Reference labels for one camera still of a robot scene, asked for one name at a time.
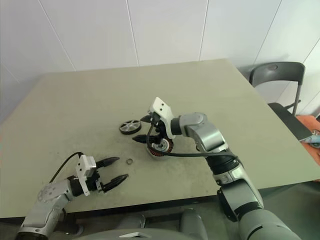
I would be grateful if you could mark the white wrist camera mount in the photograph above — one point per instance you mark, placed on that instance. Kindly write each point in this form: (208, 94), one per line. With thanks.
(86, 165)
(161, 107)

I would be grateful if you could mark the spoked silver rotor black rim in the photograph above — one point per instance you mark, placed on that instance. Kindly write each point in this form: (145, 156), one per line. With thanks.
(129, 125)

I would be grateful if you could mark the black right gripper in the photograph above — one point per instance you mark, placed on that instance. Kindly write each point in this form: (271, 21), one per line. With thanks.
(158, 128)

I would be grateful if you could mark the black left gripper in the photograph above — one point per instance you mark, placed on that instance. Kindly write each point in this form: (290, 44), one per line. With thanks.
(96, 182)

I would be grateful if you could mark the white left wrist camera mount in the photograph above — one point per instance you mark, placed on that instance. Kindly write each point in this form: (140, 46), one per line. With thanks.
(86, 165)

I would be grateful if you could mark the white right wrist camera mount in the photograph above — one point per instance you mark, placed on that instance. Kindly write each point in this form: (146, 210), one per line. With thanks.
(161, 107)

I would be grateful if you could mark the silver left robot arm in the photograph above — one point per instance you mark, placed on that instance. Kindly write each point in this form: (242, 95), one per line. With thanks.
(47, 200)

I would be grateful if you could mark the orange cloth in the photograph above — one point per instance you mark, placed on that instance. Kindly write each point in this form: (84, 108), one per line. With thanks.
(303, 121)

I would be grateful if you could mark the small blue clutter item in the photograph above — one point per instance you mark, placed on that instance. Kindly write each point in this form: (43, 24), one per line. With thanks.
(315, 136)

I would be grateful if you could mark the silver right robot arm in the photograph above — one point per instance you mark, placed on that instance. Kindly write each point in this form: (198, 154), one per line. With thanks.
(207, 135)

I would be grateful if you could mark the grey folding chair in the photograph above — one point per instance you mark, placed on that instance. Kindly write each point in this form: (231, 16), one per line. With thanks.
(275, 75)

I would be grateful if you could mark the motor housing with copper windings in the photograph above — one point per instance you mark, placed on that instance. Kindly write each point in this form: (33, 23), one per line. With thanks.
(162, 148)

